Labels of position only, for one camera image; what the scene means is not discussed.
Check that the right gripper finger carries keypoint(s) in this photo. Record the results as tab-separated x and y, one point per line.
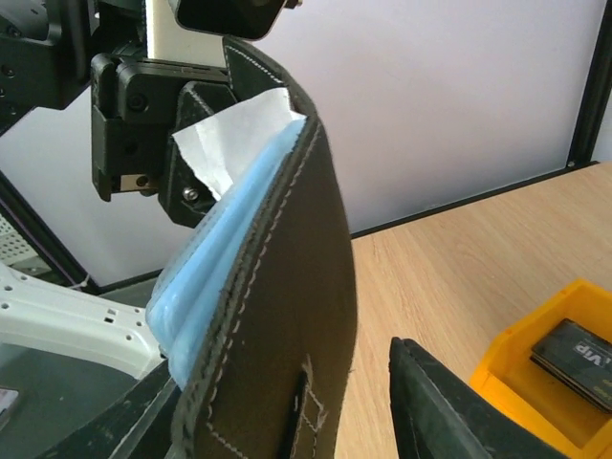
436	415

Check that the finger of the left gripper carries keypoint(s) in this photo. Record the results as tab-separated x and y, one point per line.
186	199

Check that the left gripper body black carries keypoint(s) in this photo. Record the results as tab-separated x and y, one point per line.
134	105

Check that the black VIP card stack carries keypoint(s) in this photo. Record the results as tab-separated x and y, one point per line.
578	358

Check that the orange plastic sorting bin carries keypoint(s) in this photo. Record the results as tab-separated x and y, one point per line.
521	390

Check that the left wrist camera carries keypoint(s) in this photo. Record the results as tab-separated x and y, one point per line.
193	32

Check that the black aluminium frame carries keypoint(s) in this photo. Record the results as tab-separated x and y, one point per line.
425	103

